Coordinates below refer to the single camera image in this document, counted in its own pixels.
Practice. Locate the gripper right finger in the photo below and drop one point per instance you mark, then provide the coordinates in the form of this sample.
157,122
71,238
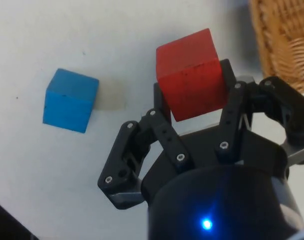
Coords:
287,105

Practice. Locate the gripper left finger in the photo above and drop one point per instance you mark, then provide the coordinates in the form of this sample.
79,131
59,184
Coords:
116,160

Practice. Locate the red wooden cube block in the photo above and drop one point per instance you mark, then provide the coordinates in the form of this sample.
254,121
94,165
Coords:
189,75

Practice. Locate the wicker basket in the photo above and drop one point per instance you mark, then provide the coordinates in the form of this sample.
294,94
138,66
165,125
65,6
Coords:
287,37

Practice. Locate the blue wooden cube block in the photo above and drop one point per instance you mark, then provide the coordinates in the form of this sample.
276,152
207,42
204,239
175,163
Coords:
69,102

